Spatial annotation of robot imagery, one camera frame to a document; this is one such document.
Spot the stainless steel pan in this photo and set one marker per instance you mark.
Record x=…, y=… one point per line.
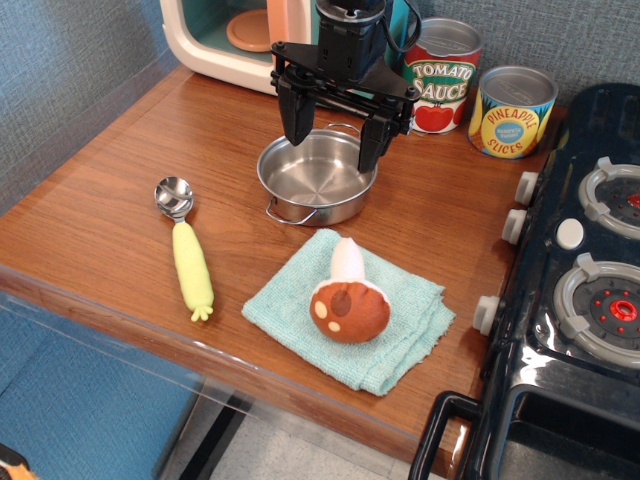
x=316, y=183

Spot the black toy stove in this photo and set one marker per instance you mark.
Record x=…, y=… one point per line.
x=560, y=396

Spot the plush brown mushroom toy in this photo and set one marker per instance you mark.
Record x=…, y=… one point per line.
x=348, y=308

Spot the tomato sauce can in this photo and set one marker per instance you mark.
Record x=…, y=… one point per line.
x=441, y=67

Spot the toy microwave teal and cream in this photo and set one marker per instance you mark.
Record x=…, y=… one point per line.
x=231, y=40

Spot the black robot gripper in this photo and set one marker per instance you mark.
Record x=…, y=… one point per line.
x=350, y=44

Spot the light blue cloth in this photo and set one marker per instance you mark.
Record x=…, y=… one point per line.
x=418, y=320

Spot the spoon with yellow-green handle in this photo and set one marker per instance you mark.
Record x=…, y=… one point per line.
x=175, y=199

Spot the orange object bottom left corner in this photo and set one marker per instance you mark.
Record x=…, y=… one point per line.
x=14, y=466

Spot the pineapple slices can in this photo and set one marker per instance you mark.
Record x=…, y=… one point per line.
x=512, y=108

